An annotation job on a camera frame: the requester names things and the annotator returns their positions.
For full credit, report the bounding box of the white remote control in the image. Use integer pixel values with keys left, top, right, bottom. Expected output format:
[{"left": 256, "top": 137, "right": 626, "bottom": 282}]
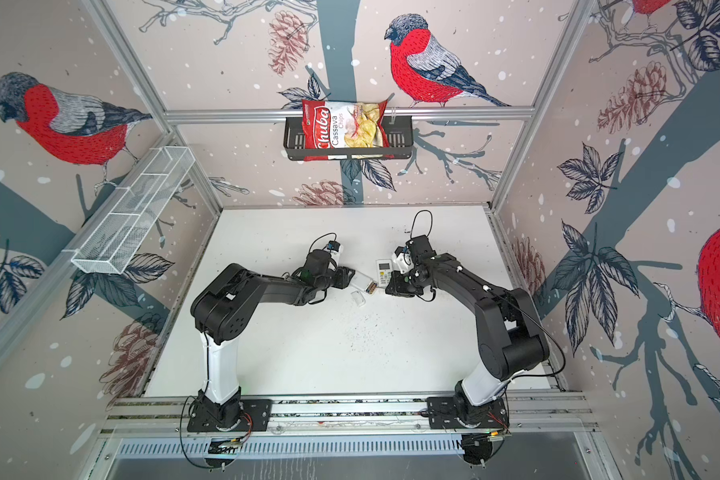
[
  {"left": 376, "top": 259, "right": 394, "bottom": 288},
  {"left": 351, "top": 270, "right": 378, "bottom": 295}
]

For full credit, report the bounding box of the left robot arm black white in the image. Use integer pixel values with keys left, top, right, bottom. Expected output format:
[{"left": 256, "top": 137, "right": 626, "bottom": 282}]
[{"left": 187, "top": 248, "right": 357, "bottom": 433}]

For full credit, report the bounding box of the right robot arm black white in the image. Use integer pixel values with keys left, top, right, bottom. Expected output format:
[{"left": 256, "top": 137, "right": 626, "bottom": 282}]
[{"left": 385, "top": 235, "right": 550, "bottom": 428}]

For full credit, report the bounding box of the red cassava chips bag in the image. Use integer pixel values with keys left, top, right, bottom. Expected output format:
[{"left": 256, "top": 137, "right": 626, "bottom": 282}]
[{"left": 302, "top": 100, "right": 389, "bottom": 150}]

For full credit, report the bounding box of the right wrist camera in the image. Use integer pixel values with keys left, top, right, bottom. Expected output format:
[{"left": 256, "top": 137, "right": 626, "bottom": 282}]
[{"left": 392, "top": 246, "right": 413, "bottom": 274}]

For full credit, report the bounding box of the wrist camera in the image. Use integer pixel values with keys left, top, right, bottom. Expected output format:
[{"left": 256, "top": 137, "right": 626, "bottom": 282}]
[
  {"left": 392, "top": 246, "right": 413, "bottom": 274},
  {"left": 325, "top": 240, "right": 342, "bottom": 263}
]

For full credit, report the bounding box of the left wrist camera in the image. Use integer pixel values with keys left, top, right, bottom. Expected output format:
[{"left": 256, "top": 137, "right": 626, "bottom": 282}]
[{"left": 325, "top": 240, "right": 342, "bottom": 263}]

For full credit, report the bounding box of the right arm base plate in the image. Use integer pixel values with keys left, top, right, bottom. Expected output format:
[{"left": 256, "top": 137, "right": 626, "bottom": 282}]
[{"left": 423, "top": 395, "right": 509, "bottom": 430}]

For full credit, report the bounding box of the black wall basket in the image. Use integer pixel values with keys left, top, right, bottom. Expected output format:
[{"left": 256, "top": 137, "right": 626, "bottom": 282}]
[{"left": 283, "top": 116, "right": 414, "bottom": 161}]

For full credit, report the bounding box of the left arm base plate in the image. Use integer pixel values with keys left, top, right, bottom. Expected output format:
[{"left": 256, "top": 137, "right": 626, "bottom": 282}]
[{"left": 187, "top": 397, "right": 273, "bottom": 434}]

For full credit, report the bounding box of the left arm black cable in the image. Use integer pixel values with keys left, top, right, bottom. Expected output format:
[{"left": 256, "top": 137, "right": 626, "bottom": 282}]
[{"left": 175, "top": 395, "right": 254, "bottom": 471}]

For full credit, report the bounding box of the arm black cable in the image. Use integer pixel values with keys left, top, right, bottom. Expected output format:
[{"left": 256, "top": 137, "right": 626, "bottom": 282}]
[
  {"left": 458, "top": 419, "right": 512, "bottom": 468},
  {"left": 175, "top": 395, "right": 254, "bottom": 471}
]

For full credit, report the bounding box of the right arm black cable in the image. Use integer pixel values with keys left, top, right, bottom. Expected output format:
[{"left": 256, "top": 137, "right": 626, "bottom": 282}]
[{"left": 458, "top": 419, "right": 512, "bottom": 468}]

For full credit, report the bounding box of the white wire mesh shelf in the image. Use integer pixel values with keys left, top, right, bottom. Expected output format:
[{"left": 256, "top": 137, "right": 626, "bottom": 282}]
[{"left": 71, "top": 146, "right": 195, "bottom": 274}]

